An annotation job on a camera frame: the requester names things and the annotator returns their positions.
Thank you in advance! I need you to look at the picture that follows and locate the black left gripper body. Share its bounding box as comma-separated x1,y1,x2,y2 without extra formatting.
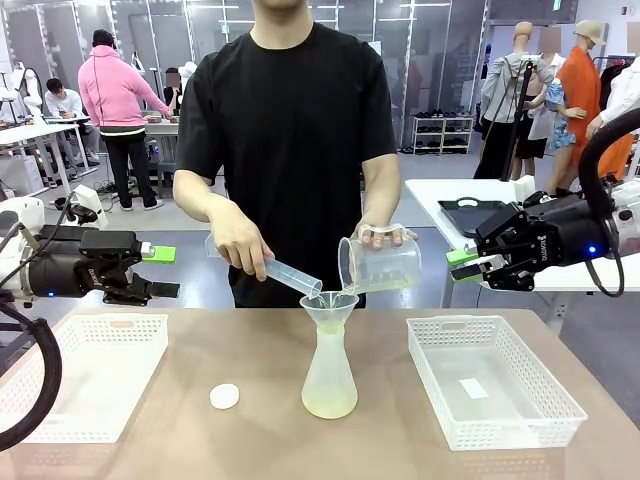
27,249,121,300

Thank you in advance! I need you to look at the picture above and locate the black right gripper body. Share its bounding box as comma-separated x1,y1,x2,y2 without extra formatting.
516,196,615,275

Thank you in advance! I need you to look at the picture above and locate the clear plastic measuring beaker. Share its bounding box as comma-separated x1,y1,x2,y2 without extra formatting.
337,223,423,296

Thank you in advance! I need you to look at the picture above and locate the white round flask cap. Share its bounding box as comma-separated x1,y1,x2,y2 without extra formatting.
209,382,241,411

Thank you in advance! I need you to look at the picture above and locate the clear plastic graduated cylinder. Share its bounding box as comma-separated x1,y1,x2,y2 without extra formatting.
204,232,325,301

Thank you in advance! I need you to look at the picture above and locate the translucent conical flask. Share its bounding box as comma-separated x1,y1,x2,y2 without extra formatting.
300,324,360,420

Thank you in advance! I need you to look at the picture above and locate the person's right forearm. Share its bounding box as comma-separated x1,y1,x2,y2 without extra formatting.
172,168,244,226

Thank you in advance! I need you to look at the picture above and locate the person's left forearm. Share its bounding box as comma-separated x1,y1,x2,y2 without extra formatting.
360,151,404,225

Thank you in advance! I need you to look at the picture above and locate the person's left hand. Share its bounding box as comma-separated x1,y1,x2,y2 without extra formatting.
352,220,419,251

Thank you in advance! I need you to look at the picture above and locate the person's right hand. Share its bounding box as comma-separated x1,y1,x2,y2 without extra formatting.
207,202,275,283

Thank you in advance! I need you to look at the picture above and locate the black plastic tray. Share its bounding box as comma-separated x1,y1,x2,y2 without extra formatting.
437,197,521,239

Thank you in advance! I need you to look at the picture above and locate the white perforated plastic basket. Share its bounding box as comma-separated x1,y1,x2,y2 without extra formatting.
0,313,170,445
405,314,589,452

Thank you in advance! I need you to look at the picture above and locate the white side table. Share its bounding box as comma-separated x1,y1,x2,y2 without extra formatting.
403,177,640,321

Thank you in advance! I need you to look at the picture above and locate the black tripod pole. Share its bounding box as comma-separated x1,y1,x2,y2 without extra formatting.
499,54,539,181

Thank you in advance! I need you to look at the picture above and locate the white shoe rack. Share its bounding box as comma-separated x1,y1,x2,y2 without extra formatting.
412,107,475,156

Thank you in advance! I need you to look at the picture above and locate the mannequin in blue floral dress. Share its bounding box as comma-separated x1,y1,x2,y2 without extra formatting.
544,74,586,199

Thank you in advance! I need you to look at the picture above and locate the white work desk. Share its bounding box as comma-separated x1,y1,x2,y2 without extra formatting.
0,122,96,199

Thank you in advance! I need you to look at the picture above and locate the mannequin in gray shirt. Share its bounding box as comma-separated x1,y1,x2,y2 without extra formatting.
473,20,556,181

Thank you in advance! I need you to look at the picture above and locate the person in pink hoodie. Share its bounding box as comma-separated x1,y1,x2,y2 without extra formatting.
77,28,174,212

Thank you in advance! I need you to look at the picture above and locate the seated person in white shirt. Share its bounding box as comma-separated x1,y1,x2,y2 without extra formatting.
43,77,101,166

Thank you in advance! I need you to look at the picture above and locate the mannequin in orange dress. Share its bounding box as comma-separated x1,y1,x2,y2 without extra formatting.
554,19,636,196

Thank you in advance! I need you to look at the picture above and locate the mannequin in white shirt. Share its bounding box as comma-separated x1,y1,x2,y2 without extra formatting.
585,59,640,141

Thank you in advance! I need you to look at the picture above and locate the seated person with blurred face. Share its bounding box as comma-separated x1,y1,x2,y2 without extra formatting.
162,67,187,119

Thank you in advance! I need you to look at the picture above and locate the translucent plastic funnel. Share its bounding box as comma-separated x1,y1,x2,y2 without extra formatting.
299,292,360,335

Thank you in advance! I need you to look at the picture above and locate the person in black t-shirt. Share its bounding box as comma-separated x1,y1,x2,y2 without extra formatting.
172,0,404,310

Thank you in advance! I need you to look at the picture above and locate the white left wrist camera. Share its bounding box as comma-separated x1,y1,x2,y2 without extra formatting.
68,184,109,229

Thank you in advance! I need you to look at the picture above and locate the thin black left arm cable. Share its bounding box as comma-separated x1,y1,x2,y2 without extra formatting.
52,192,76,231

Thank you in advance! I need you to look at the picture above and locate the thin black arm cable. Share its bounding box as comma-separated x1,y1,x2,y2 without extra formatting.
52,192,76,231
584,214,626,299

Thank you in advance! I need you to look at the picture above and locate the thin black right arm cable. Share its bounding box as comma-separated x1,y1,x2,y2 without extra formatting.
584,214,626,299

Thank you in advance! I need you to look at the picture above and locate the thick black right arm hose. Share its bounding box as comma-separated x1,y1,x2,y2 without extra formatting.
578,112,640,231

